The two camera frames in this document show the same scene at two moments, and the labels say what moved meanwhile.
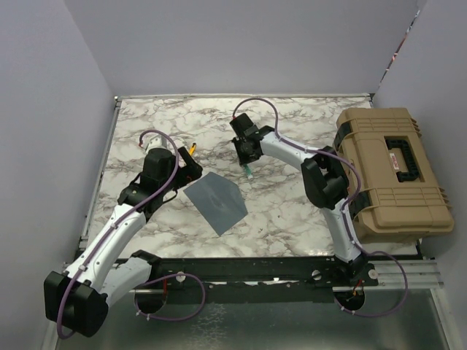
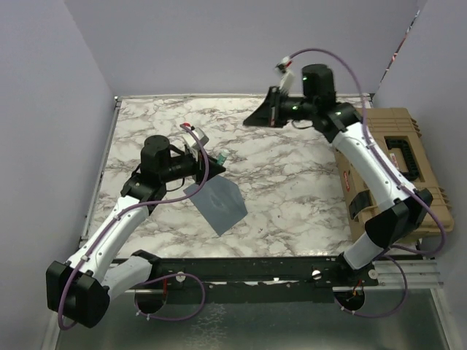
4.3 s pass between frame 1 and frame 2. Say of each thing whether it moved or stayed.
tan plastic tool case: stayed
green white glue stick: moved
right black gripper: moved
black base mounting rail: stayed
